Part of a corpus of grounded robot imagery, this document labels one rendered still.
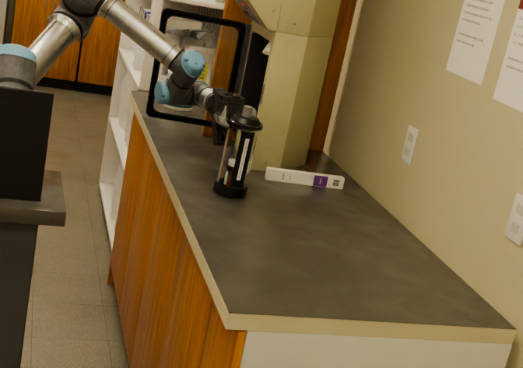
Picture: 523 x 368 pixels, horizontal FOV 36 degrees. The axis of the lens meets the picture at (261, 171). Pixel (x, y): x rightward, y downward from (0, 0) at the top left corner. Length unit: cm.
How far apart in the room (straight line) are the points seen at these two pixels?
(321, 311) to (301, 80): 109
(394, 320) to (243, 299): 34
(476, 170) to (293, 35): 78
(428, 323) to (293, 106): 107
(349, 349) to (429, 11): 121
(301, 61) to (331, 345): 115
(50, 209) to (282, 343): 70
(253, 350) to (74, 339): 174
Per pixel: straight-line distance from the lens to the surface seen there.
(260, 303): 173
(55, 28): 250
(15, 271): 218
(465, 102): 231
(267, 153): 268
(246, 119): 230
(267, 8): 257
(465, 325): 190
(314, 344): 177
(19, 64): 218
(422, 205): 245
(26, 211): 205
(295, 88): 265
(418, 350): 188
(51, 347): 332
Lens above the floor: 168
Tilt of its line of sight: 16 degrees down
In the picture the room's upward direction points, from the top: 12 degrees clockwise
